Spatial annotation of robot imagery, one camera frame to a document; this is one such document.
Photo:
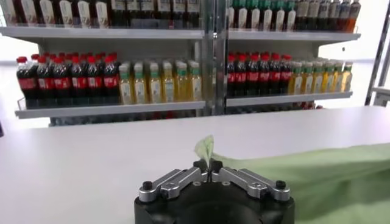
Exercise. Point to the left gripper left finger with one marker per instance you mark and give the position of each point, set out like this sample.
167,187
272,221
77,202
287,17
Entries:
182,178

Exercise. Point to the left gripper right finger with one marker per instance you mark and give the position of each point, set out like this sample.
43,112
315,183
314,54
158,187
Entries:
240,178

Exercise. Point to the light green polo shirt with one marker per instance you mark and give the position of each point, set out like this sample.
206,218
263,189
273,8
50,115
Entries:
304,170

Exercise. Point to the yellow juice bottle green label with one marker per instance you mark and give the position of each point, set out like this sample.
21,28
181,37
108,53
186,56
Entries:
168,89
182,88
140,90
195,88
155,90
296,83
307,82
317,82
347,79
328,81
125,91
337,80

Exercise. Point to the red-cap cola bottle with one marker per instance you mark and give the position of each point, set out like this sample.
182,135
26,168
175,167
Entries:
241,77
95,82
62,82
285,75
231,77
252,76
27,83
264,76
111,81
275,76
80,82
45,83

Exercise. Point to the blue-label dark tea bottle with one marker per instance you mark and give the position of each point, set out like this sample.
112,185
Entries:
133,15
345,12
147,15
334,12
178,15
355,13
193,15
164,15
324,12
118,15

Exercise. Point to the beige-label dark tea bottle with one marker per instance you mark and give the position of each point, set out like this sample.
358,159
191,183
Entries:
302,12
314,12

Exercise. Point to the white metal-frame side table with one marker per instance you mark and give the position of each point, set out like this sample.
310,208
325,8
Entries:
382,91

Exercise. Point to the dark frame post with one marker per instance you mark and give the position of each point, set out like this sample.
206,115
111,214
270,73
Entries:
377,58

